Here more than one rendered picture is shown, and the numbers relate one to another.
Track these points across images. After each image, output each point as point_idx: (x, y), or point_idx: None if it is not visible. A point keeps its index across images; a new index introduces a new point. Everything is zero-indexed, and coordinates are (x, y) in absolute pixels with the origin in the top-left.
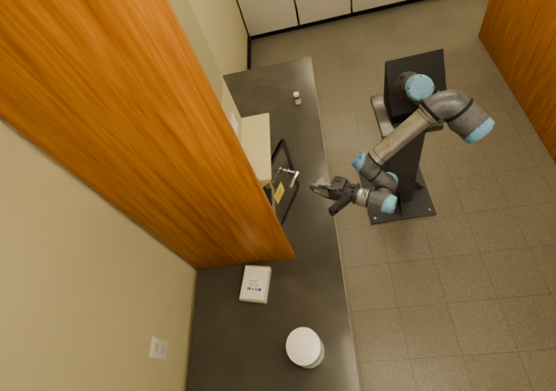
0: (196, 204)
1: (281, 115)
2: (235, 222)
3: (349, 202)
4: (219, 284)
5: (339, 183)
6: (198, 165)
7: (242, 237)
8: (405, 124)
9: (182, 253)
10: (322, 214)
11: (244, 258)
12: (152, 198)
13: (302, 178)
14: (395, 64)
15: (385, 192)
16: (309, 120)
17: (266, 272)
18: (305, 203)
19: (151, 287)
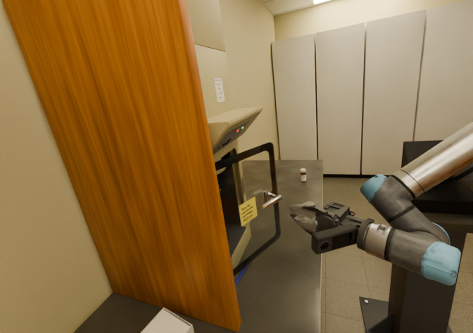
0: (115, 122)
1: (284, 185)
2: (159, 187)
3: (351, 242)
4: (115, 325)
5: (337, 210)
6: (121, 13)
7: (167, 234)
8: (462, 130)
9: (98, 242)
10: (302, 281)
11: (166, 293)
12: (72, 95)
13: (287, 234)
14: (417, 145)
15: (428, 236)
16: (311, 192)
17: (181, 332)
18: (282, 260)
19: (7, 248)
